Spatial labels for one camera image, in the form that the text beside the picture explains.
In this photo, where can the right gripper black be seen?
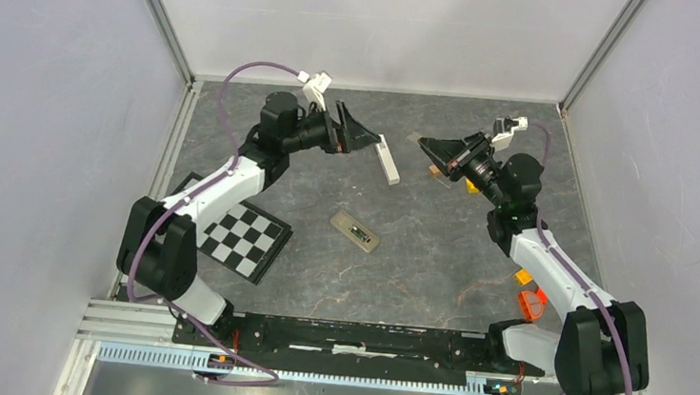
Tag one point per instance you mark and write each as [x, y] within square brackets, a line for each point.
[459, 153]

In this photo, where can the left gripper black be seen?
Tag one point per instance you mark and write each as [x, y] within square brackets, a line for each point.
[347, 137]

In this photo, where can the white black remote control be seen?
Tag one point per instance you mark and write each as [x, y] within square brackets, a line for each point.
[387, 163]

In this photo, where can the white remote with buttons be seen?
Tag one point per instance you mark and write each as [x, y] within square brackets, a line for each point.
[342, 221]

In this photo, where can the green battery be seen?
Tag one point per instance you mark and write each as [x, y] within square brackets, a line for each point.
[360, 234]

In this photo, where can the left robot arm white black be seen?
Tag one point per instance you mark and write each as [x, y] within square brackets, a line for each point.
[159, 246]

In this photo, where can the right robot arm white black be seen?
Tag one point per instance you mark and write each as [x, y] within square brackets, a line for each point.
[602, 346]

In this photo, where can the brown wooden block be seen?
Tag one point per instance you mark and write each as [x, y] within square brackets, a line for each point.
[435, 172]

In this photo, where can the yellow curved block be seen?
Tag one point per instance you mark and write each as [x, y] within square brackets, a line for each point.
[472, 188]

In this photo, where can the small yellow block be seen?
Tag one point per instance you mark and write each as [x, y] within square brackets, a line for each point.
[522, 277]

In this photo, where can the black white checkerboard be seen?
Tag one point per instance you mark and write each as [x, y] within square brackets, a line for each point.
[246, 240]

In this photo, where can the red rectangular block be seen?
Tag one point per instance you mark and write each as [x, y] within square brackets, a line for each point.
[541, 294]

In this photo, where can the orange translucent semicircle block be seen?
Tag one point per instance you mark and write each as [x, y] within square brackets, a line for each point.
[531, 307]

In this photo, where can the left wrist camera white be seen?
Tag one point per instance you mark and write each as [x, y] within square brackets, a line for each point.
[314, 87]

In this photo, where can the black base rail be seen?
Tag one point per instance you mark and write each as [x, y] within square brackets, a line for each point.
[401, 353]

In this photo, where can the white toothed cable duct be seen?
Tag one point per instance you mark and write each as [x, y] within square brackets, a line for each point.
[203, 361]

